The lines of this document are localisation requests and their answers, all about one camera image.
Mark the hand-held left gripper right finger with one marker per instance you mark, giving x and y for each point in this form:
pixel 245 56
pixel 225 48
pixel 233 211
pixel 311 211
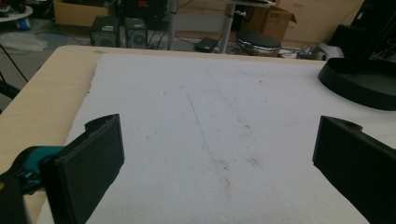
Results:
pixel 358 168

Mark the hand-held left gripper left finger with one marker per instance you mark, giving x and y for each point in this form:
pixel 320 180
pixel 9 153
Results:
pixel 84 168

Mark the teal and black clamp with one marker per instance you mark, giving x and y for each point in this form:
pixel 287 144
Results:
pixel 28 161

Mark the black round tray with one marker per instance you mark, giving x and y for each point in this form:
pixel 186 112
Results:
pixel 364 82

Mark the black metal stand leg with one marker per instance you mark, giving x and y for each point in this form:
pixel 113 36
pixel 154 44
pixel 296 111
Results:
pixel 7 89

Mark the black computer case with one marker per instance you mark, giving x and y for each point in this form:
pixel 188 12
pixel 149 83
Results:
pixel 136 34
pixel 105 32

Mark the black equipment stand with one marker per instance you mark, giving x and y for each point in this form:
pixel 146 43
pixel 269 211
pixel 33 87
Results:
pixel 367 31

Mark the clear plastic bag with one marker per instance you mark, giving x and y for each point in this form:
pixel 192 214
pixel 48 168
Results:
pixel 21 42

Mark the open cardboard box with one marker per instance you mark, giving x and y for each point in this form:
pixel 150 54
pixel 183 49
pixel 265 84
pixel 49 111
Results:
pixel 77 14

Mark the black round stool seat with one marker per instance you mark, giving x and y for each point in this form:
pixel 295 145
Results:
pixel 258 40

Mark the white metal table leg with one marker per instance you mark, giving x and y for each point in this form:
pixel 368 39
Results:
pixel 172 25
pixel 227 28

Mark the round white side table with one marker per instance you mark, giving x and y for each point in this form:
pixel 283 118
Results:
pixel 15 14

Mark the cardboard box with label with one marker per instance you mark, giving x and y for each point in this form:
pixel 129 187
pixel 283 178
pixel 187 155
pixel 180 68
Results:
pixel 271 21

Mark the small black flat device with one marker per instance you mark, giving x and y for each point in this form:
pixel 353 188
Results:
pixel 206 45

